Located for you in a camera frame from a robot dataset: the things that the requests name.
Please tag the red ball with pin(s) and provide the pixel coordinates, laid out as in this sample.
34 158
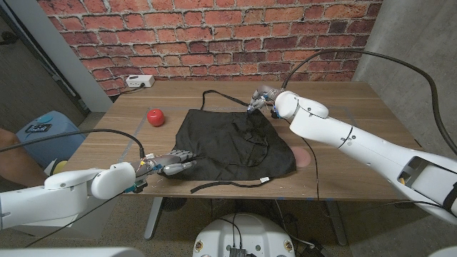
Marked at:
155 117

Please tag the black device with screen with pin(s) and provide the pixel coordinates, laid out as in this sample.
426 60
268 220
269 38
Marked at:
37 127

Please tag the blue stool with phone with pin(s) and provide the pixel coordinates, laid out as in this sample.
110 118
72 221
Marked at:
50 146

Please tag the person's bare leg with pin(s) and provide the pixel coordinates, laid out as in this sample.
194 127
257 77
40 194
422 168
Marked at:
18 164

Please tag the black round floor fan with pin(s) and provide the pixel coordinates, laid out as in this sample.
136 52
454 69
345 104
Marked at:
174 203

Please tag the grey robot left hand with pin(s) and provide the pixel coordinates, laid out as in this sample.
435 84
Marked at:
175 160

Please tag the brick print backdrop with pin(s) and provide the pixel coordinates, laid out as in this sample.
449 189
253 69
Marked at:
214 35

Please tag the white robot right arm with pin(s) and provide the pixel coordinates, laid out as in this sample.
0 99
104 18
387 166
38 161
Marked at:
357 139

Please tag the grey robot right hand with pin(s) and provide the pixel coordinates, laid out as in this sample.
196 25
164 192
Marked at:
266 97

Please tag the grey table leg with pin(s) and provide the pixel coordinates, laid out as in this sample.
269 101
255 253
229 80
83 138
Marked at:
335 221
153 217

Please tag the white robot torso base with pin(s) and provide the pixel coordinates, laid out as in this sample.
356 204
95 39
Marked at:
242 235

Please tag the yellow round object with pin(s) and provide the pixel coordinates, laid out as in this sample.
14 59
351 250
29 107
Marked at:
59 166

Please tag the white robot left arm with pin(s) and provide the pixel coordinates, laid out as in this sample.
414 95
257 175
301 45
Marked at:
60 200

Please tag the pink round disc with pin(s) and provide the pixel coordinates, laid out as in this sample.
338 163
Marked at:
302 157

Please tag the white power strip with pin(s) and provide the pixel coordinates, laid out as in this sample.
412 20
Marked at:
140 80

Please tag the white robot body rim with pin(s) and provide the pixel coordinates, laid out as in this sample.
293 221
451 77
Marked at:
71 253

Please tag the black apron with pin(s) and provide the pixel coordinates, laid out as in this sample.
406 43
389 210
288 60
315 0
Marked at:
228 146

